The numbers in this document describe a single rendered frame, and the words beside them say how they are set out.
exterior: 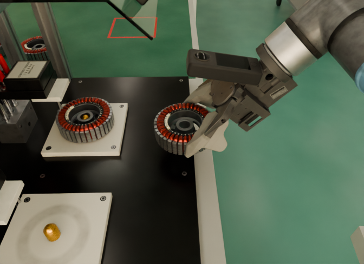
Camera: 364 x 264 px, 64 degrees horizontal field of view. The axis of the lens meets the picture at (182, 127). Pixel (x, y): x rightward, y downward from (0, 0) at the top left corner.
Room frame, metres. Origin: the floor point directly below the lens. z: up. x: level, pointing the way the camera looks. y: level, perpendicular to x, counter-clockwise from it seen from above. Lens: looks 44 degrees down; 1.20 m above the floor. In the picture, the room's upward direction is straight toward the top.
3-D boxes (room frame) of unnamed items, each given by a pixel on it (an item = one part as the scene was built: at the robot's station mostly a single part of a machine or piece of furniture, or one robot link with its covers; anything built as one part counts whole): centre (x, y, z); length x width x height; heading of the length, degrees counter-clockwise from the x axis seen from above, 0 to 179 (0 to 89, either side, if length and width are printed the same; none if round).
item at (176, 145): (0.39, -0.01, 0.83); 0.11 x 0.11 x 0.04
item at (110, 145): (0.45, 0.20, 0.78); 0.15 x 0.15 x 0.01; 1
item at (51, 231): (0.21, 0.19, 0.80); 0.02 x 0.02 x 0.03
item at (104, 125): (0.45, 0.20, 0.80); 0.11 x 0.11 x 0.04
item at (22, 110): (0.45, 0.34, 0.80); 0.07 x 0.05 x 0.06; 1
